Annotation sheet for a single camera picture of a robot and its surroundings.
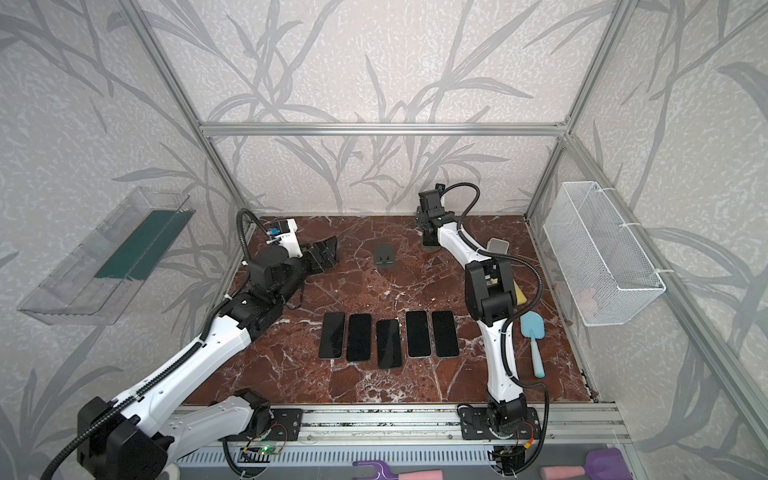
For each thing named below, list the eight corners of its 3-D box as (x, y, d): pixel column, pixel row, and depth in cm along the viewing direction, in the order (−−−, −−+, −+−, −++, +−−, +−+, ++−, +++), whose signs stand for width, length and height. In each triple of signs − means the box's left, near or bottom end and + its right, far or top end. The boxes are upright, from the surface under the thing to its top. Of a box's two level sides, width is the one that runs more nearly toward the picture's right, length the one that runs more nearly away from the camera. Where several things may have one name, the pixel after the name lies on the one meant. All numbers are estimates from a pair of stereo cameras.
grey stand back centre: (375, 268, 107) (374, 264, 105) (376, 247, 113) (376, 243, 111) (393, 268, 107) (393, 264, 105) (394, 247, 113) (393, 243, 111)
